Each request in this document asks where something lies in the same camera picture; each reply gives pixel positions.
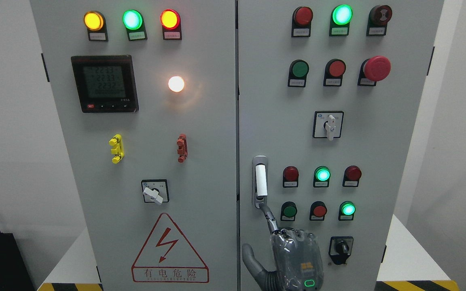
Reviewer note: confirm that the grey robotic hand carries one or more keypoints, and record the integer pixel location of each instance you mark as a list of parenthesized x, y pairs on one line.
[(297, 258)]

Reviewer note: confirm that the silver door handle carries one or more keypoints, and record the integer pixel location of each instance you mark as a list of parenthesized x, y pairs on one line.
[(259, 180)]

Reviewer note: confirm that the right grey cabinet door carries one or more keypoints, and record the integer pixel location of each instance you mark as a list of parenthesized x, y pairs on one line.
[(276, 121)]

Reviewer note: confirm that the grey cabinet door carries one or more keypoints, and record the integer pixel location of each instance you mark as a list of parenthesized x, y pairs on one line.
[(202, 188), (276, 121)]

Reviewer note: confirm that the left grey cabinet door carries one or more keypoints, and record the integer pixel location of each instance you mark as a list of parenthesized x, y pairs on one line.
[(202, 188)]

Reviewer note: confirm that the green push button lower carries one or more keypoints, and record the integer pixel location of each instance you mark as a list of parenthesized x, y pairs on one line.
[(288, 211)]

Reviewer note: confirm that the green push button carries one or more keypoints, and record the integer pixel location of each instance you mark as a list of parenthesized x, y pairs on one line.
[(298, 74), (288, 211)]

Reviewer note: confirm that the red push button lower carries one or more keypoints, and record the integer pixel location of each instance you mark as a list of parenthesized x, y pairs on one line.
[(317, 211)]

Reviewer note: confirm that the red push button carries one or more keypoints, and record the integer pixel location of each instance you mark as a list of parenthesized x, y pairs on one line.
[(334, 71), (317, 211)]

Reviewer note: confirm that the green lit button lower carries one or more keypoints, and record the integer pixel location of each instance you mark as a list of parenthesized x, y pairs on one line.
[(347, 210)]

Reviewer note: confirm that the red indicator light middle left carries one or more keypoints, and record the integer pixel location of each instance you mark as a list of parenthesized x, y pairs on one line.
[(290, 177)]

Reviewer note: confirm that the green lit light middle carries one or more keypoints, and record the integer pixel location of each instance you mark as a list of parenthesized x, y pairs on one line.
[(321, 177)]

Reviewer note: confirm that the green lit light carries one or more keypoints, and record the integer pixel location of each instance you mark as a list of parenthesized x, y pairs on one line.
[(340, 19), (321, 177)]

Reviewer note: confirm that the red indicator light middle right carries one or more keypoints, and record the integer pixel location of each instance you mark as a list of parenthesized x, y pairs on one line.
[(352, 176)]

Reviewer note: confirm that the red electrical hazard sticker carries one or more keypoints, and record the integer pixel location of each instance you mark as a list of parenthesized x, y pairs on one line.
[(167, 256)]

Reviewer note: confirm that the red terminal connector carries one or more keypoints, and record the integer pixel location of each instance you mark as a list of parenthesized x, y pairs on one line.
[(182, 149)]

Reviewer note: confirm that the green push button upper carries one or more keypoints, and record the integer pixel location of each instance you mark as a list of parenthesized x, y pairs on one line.
[(298, 74)]

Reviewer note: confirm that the red push button upper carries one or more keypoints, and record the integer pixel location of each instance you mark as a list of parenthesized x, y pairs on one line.
[(334, 71)]

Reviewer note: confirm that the red emergency stop button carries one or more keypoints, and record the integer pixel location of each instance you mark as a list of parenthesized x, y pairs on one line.
[(373, 70)]

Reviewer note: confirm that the white lit indicator light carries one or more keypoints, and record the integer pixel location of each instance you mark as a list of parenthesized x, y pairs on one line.
[(176, 84)]

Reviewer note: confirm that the yellow terminal connector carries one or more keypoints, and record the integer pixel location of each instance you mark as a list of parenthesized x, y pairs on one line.
[(117, 149)]

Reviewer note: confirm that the red indicator light top right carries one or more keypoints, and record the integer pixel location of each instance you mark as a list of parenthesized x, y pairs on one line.
[(301, 22)]

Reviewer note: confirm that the green lit light top right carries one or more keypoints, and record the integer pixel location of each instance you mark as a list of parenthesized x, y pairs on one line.
[(340, 19)]

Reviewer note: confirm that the dark red buzzer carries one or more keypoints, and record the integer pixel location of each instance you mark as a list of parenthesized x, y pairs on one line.
[(378, 18)]

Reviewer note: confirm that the black digital power meter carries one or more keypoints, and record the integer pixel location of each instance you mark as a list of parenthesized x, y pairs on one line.
[(105, 83)]

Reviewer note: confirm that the red lit indicator light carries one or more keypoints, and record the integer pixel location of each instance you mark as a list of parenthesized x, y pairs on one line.
[(171, 25)]

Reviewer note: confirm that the green indicator light top left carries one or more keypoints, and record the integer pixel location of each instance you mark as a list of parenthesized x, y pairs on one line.
[(134, 24)]

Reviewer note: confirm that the yellow indicator light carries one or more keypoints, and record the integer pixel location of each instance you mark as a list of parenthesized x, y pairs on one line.
[(96, 26)]

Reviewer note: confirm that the black rotary selector switch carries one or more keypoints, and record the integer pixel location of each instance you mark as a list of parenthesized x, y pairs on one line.
[(340, 249)]

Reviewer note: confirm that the upper white rotary switch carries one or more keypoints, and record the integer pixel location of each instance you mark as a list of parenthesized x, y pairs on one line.
[(327, 125)]

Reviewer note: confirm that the white rotary switch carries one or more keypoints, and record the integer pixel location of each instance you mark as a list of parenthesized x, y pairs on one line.
[(155, 191), (327, 125)]

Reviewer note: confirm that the left white rotary switch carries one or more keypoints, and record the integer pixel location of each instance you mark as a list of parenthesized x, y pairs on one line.
[(155, 191)]

